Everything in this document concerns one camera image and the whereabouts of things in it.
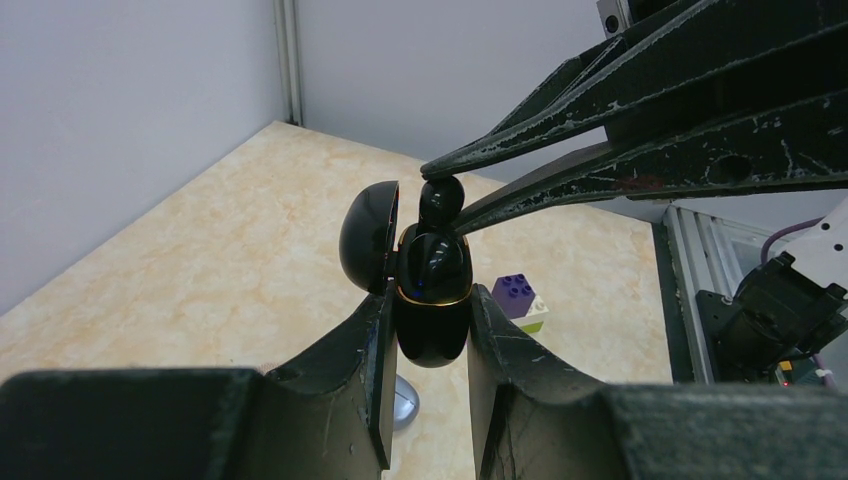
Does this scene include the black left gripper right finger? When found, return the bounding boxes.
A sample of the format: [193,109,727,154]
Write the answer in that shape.
[467,285,847,479]

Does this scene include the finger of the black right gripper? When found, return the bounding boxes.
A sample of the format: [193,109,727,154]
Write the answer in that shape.
[453,90,847,235]
[421,1,847,179]

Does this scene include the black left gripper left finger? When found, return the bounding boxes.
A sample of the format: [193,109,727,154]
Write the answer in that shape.
[1,295,396,479]

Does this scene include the grey-blue oval case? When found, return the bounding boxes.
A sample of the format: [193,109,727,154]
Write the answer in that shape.
[393,375,420,432]

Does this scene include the black earbud charging case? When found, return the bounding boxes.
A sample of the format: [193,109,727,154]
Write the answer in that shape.
[339,177,473,368]

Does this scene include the black earbud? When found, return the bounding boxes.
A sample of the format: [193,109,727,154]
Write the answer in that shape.
[402,233,463,304]
[419,176,465,228]

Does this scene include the purple and green toy blocks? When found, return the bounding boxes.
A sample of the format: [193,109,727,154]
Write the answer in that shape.
[491,273,549,334]

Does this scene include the aluminium frame rail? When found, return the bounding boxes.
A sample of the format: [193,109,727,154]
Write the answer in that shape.
[652,205,771,384]

